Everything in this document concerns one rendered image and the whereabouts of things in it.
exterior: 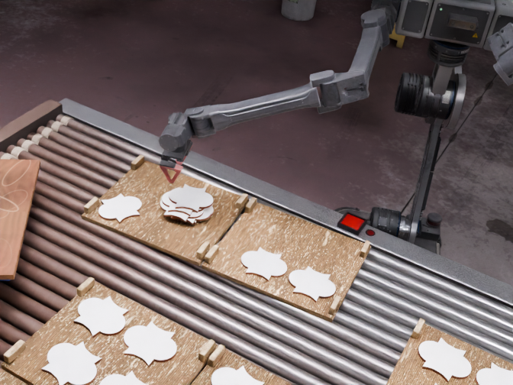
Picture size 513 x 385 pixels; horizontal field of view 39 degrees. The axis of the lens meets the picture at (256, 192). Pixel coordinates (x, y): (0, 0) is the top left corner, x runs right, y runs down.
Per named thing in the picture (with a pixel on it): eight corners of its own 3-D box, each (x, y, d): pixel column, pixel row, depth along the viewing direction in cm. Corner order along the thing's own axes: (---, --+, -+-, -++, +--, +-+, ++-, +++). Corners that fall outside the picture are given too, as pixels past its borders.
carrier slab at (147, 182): (141, 162, 250) (141, 158, 249) (249, 202, 239) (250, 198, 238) (81, 218, 224) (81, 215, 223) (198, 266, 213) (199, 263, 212)
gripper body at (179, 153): (161, 160, 215) (162, 139, 210) (170, 140, 223) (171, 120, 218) (182, 163, 214) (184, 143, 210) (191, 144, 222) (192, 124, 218)
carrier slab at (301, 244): (252, 204, 239) (253, 200, 238) (370, 249, 227) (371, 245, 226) (201, 268, 213) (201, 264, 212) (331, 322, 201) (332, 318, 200)
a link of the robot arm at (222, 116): (340, 100, 210) (333, 67, 204) (342, 110, 205) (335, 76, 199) (198, 134, 216) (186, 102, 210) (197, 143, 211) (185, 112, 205)
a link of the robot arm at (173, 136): (213, 131, 213) (204, 105, 209) (203, 153, 205) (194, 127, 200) (175, 136, 217) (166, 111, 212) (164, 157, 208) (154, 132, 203)
